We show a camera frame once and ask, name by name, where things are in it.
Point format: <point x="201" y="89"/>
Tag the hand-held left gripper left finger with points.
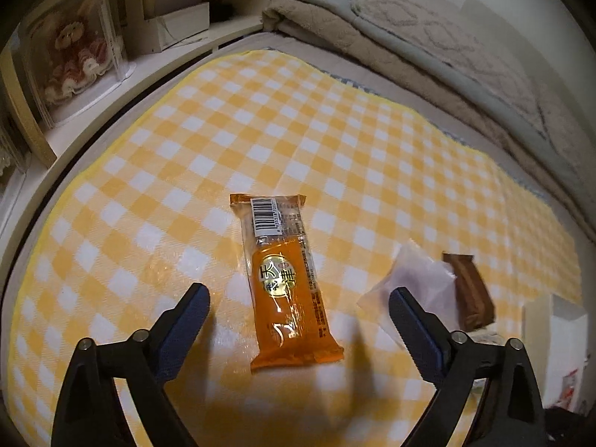
<point x="184" y="330"/>

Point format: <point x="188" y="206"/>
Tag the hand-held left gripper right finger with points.
<point x="419" y="335"/>

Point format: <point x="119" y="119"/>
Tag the clear packet of purple pastry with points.
<point x="419" y="272"/>

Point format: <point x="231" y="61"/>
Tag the brown snack packet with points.
<point x="470" y="293"/>

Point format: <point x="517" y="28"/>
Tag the orange snack packet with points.
<point x="286" y="288"/>

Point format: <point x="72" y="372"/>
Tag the white cardboard box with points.
<point x="540" y="335"/>

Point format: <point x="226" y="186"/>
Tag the yellow checkered mat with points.
<point x="186" y="172"/>

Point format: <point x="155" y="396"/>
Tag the beige blanket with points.
<point x="419" y="84"/>

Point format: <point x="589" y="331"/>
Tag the wooden shelf unit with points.
<point x="28" y="116"/>

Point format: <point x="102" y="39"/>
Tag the red-dressed doll in clear case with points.
<point x="74" y="51"/>

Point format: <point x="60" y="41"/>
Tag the white storage box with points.
<point x="181" y="28"/>

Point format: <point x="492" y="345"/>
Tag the beige quilted pillow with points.
<point x="442" y="23"/>

